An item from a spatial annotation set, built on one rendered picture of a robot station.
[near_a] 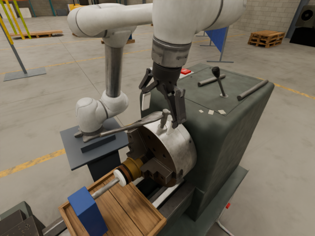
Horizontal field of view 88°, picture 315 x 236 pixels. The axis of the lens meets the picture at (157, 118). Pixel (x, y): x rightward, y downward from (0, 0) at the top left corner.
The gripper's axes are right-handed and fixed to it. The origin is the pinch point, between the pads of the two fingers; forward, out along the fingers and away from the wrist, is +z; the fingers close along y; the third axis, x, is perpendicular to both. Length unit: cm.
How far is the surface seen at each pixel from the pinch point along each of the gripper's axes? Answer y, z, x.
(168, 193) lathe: 13.2, 42.6, 3.3
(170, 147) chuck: 7.9, 8.7, 1.2
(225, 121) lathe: 14.2, 1.6, 21.8
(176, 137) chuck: 6.1, 8.0, 5.6
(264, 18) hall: -359, 113, 1058
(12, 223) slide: -12, 37, -52
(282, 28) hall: -247, 130, 1044
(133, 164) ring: 1.6, 18.3, -9.9
